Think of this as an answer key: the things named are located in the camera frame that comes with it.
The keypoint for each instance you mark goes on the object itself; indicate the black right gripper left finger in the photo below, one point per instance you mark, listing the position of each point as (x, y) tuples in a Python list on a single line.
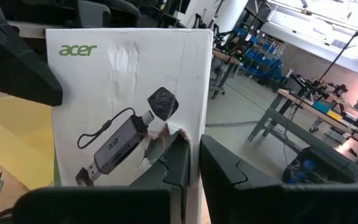
[(104, 205)]

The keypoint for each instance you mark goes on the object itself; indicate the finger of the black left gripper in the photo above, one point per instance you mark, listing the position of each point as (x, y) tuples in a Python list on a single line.
[(8, 62)]

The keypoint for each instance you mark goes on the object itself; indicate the wooden workbench grey legs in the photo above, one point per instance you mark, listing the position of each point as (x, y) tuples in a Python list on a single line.
[(322, 116)]

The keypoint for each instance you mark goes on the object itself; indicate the blue storage bin rack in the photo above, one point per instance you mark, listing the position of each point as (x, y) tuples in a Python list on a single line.
[(259, 59)]

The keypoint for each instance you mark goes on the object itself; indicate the white card reader box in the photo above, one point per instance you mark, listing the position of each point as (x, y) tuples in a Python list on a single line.
[(120, 77)]

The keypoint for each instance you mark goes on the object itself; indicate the yellow translucent plastic bin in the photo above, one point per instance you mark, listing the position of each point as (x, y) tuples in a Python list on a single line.
[(17, 140)]

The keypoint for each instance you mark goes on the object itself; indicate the dark office chair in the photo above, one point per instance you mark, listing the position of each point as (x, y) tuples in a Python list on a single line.
[(104, 14)]

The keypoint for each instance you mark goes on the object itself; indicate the thin black tripod pole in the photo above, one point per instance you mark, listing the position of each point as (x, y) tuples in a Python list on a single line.
[(340, 53)]

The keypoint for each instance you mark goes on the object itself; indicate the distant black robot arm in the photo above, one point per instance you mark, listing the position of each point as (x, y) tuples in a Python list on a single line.
[(309, 84)]

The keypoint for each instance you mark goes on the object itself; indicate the black floor crate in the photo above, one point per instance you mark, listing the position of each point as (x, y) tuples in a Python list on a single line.
[(322, 165)]

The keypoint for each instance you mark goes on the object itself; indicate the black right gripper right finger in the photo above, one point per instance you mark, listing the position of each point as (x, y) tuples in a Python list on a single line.
[(259, 205)]

